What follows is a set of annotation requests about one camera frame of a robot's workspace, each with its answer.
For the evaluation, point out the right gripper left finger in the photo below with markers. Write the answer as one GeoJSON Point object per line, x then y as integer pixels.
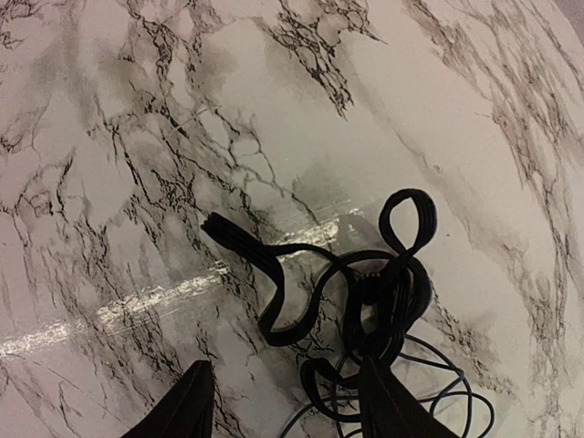
{"type": "Point", "coordinates": [185, 411]}

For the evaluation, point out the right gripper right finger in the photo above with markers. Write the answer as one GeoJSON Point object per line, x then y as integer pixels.
{"type": "Point", "coordinates": [389, 410]}

